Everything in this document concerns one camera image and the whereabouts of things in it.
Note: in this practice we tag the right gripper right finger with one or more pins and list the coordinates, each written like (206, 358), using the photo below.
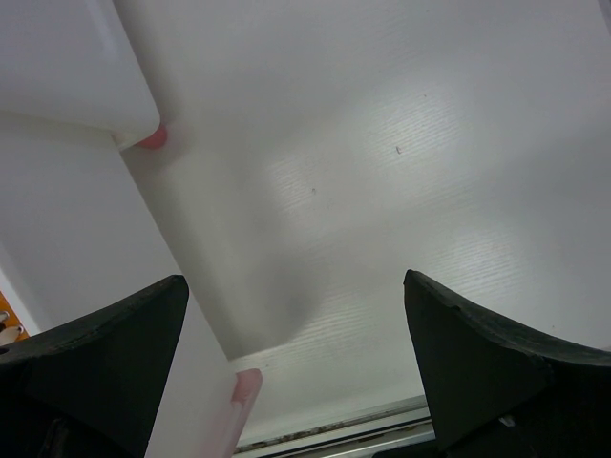
(498, 388)

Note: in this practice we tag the aluminium mounting rail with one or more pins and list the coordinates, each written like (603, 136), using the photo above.
(396, 425)

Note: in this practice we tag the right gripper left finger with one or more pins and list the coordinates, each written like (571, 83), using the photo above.
(92, 387)

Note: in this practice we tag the white plastic shoe cabinet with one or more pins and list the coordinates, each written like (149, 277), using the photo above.
(72, 62)

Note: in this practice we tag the light pink drawer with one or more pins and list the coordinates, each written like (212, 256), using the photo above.
(76, 235)

